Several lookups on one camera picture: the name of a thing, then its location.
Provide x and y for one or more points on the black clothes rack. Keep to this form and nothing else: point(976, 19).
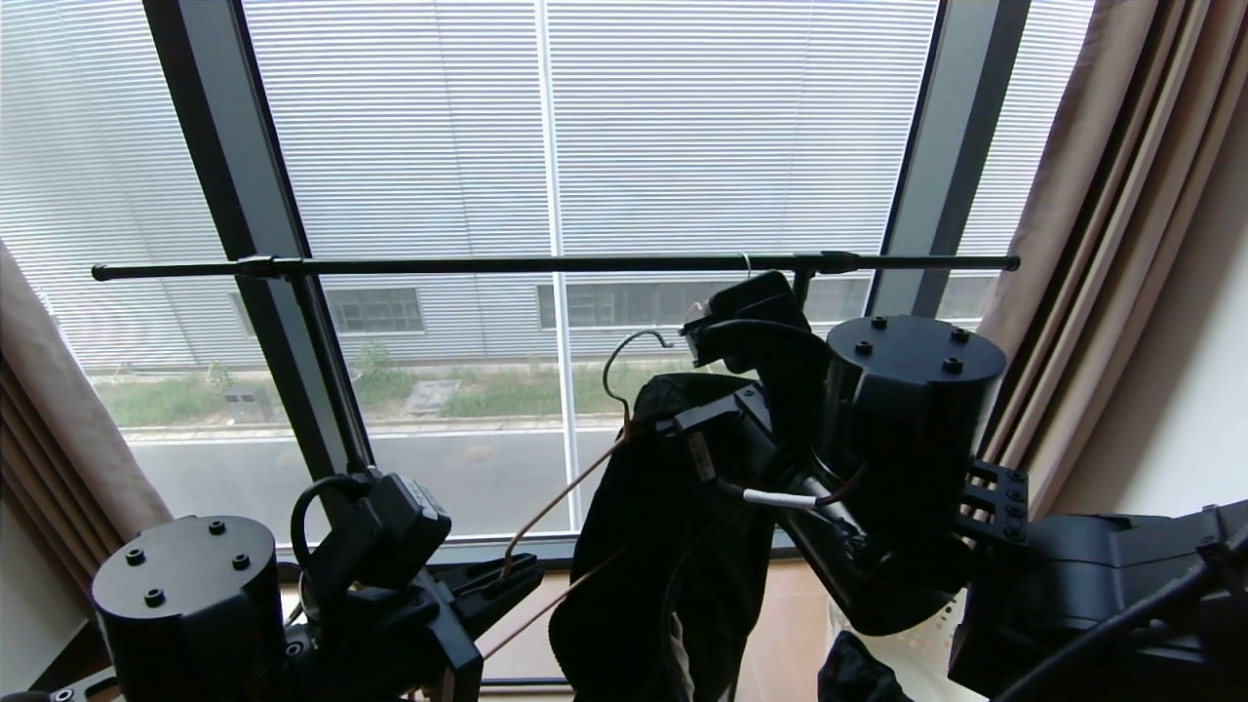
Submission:
point(487, 265)

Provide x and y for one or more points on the black trousers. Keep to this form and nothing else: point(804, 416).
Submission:
point(643, 565)

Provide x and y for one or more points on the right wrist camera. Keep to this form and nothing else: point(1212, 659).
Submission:
point(751, 302)

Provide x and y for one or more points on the beige curtain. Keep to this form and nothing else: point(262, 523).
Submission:
point(58, 439)
point(1121, 195)

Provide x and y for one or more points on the black shirt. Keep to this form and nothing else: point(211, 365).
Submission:
point(858, 678)

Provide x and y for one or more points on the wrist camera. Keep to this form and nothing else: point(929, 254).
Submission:
point(390, 531)
point(751, 302)

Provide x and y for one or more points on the window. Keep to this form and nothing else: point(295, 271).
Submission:
point(419, 146)

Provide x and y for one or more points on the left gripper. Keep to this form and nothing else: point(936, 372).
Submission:
point(390, 653)

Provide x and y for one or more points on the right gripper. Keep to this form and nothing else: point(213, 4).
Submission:
point(726, 424)

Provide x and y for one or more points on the white laundry basket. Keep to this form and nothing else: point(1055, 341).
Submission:
point(926, 653)

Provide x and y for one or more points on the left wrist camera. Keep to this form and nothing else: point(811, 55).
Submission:
point(390, 531)

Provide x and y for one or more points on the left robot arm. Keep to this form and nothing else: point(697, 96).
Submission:
point(185, 604)

